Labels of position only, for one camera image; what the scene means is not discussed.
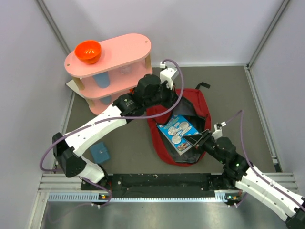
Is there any orange bowl on top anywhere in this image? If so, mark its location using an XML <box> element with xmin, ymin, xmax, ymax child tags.
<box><xmin>74</xmin><ymin>40</ymin><xmax>102</xmax><ymax>64</ymax></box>

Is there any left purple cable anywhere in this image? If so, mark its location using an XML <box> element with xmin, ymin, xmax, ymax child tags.
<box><xmin>39</xmin><ymin>58</ymin><xmax>184</xmax><ymax>208</ymax></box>

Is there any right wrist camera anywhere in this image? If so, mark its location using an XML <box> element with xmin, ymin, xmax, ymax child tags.
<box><xmin>212</xmin><ymin>122</ymin><xmax>226</xmax><ymax>140</ymax></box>

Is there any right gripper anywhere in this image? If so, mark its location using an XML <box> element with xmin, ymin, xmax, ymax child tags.
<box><xmin>183</xmin><ymin>129</ymin><xmax>227</xmax><ymax>164</ymax></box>

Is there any clear plastic cup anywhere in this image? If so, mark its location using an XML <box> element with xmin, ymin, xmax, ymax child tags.
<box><xmin>120</xmin><ymin>65</ymin><xmax>132</xmax><ymax>74</ymax></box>

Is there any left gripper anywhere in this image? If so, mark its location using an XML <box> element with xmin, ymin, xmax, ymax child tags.
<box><xmin>144</xmin><ymin>80</ymin><xmax>180</xmax><ymax>110</ymax></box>

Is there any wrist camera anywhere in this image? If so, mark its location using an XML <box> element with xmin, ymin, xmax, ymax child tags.
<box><xmin>212</xmin><ymin>122</ymin><xmax>226</xmax><ymax>140</ymax></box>
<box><xmin>159</xmin><ymin>62</ymin><xmax>179</xmax><ymax>90</ymax></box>

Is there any pink three-tier wooden shelf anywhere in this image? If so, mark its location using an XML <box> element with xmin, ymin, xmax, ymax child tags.
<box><xmin>64</xmin><ymin>33</ymin><xmax>153</xmax><ymax>115</ymax></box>

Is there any white slotted cable duct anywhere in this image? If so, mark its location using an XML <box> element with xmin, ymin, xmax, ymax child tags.
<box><xmin>48</xmin><ymin>189</ymin><xmax>229</xmax><ymax>203</ymax></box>

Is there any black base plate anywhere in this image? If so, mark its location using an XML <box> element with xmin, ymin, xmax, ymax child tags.
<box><xmin>81</xmin><ymin>173</ymin><xmax>236</xmax><ymax>198</ymax></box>

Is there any blue plastic cup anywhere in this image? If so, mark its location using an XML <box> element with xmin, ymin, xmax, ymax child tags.
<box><xmin>93</xmin><ymin>72</ymin><xmax>110</xmax><ymax>88</ymax></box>

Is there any purple cable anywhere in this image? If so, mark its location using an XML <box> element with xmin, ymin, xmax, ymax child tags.
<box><xmin>221</xmin><ymin>110</ymin><xmax>305</xmax><ymax>213</ymax></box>
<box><xmin>39</xmin><ymin>58</ymin><xmax>184</xmax><ymax>208</ymax></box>

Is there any red backpack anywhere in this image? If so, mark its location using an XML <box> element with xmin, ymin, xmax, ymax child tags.
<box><xmin>147</xmin><ymin>83</ymin><xmax>211</xmax><ymax>167</ymax></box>

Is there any white paper sheet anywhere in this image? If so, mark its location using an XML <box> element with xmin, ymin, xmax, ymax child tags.
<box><xmin>66</xmin><ymin>80</ymin><xmax>83</xmax><ymax>97</ymax></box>

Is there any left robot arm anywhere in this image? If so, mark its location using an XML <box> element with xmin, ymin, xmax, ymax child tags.
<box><xmin>52</xmin><ymin>69</ymin><xmax>178</xmax><ymax>189</ymax></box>

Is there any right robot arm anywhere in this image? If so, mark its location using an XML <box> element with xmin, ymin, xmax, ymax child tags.
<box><xmin>183</xmin><ymin>130</ymin><xmax>305</xmax><ymax>229</ymax></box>

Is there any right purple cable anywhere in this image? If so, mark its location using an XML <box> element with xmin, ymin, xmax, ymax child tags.
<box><xmin>221</xmin><ymin>110</ymin><xmax>305</xmax><ymax>213</ymax></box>

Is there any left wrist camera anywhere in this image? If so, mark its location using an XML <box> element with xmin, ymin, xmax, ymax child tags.
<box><xmin>159</xmin><ymin>62</ymin><xmax>179</xmax><ymax>90</ymax></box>

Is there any blue illustrated book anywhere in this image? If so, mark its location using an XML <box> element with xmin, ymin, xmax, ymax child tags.
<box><xmin>156</xmin><ymin>115</ymin><xmax>199</xmax><ymax>156</ymax></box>

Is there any aluminium frame rail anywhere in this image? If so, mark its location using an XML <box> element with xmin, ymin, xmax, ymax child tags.
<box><xmin>38</xmin><ymin>173</ymin><xmax>82</xmax><ymax>192</ymax></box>

